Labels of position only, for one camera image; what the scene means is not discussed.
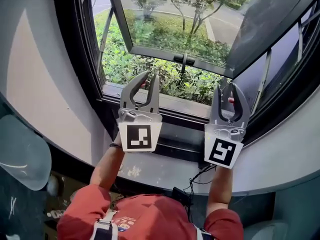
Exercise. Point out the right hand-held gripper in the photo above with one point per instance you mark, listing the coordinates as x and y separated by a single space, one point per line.
222 151

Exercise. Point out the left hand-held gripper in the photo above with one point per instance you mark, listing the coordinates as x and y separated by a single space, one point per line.
138 139

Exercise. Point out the person's right forearm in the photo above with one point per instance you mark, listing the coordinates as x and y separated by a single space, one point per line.
220 189

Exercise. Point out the person's left forearm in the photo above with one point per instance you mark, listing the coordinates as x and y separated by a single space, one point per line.
107 169

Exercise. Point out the open glass window sash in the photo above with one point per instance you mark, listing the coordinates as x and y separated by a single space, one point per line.
150 53

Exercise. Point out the person's right hand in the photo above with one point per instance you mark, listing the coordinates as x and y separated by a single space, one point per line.
231 101

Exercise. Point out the person's left hand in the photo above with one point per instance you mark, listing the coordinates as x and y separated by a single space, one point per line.
143 85

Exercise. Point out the green shrubs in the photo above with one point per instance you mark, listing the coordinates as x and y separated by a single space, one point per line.
120 66

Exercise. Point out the black waist controller box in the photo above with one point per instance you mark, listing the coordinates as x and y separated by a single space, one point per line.
181 196

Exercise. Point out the person's red shirt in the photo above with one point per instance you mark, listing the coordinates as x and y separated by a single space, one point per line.
155 216

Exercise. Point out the white soft bundle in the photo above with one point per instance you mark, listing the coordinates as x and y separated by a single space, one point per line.
52 185

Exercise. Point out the white toilet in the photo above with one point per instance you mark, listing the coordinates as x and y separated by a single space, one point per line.
267 231

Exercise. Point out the white oval bathtub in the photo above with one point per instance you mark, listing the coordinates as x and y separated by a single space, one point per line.
22 154

